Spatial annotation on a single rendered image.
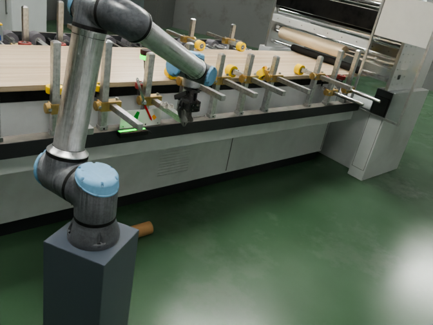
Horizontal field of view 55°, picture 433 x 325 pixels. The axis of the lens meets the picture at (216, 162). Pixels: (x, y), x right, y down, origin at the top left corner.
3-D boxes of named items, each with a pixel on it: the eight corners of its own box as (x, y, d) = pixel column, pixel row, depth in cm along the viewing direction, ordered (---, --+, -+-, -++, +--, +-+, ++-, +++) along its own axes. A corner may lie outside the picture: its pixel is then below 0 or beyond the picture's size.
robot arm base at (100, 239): (129, 230, 163) (131, 209, 159) (101, 257, 147) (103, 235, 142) (87, 215, 168) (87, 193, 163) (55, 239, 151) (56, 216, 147)
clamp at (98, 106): (121, 110, 220) (122, 101, 218) (97, 113, 212) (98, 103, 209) (116, 106, 224) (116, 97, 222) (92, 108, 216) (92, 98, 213)
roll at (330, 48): (394, 75, 368) (399, 61, 363) (388, 75, 360) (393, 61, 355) (277, 35, 460) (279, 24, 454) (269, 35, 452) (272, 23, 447)
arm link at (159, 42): (133, -7, 125) (223, 68, 186) (103, -15, 131) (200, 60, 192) (118, 29, 126) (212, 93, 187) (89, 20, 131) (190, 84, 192)
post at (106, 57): (105, 132, 222) (113, 40, 201) (100, 133, 219) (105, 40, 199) (103, 129, 224) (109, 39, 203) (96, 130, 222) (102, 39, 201)
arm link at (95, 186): (93, 230, 144) (96, 186, 136) (60, 209, 151) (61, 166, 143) (125, 214, 156) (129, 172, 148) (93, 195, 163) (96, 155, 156)
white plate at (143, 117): (160, 124, 242) (162, 108, 237) (119, 129, 225) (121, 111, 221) (160, 124, 242) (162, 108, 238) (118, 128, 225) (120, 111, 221)
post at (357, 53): (344, 105, 365) (362, 50, 345) (341, 106, 363) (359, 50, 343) (341, 104, 368) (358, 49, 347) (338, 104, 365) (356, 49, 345)
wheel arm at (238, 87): (257, 98, 243) (258, 92, 242) (252, 98, 241) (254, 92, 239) (204, 72, 275) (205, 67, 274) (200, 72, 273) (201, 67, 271)
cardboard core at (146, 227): (154, 225, 258) (109, 238, 239) (152, 236, 262) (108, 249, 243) (147, 218, 263) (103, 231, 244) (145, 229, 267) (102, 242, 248)
